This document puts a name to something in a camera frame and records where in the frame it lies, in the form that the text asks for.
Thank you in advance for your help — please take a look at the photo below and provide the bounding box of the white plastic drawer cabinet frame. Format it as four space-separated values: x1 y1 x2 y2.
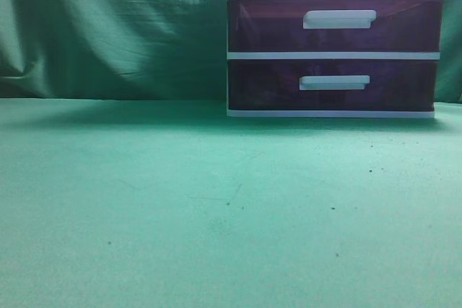
227 0 444 118

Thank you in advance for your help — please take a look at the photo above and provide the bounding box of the green table cover cloth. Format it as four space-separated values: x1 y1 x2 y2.
1 99 461 307

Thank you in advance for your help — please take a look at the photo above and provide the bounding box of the translucent brown drawer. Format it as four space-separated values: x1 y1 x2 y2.
227 59 437 112
228 0 443 53

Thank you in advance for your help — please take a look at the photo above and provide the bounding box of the green backdrop cloth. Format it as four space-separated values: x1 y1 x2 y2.
1 0 461 102

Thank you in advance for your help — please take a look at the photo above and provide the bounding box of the middle translucent brown drawer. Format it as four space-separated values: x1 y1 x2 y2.
228 0 443 53

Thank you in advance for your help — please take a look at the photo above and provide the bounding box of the bottom translucent brown drawer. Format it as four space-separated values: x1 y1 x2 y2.
227 59 437 112

